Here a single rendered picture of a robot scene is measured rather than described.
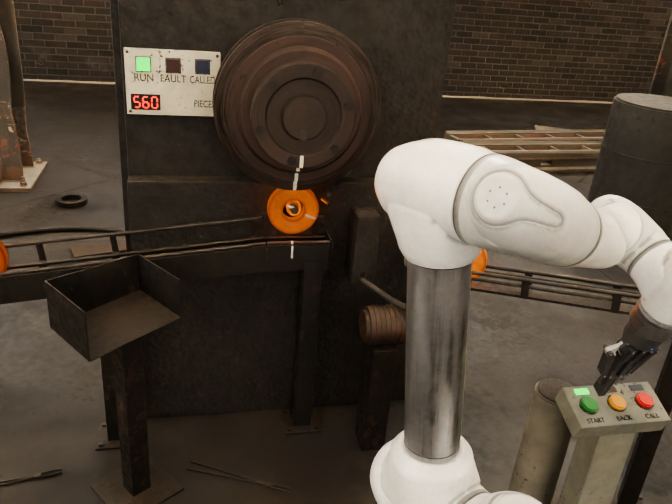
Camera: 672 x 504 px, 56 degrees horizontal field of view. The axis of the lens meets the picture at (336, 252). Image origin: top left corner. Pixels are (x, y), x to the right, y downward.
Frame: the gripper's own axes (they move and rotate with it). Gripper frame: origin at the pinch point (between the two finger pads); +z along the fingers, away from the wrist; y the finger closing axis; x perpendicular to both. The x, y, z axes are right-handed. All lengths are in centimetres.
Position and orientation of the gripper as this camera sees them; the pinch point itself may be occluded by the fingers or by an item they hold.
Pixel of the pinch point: (605, 382)
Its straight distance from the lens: 157.6
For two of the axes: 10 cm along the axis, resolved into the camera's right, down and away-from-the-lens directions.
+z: -1.4, 7.0, 7.0
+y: -9.8, 0.2, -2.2
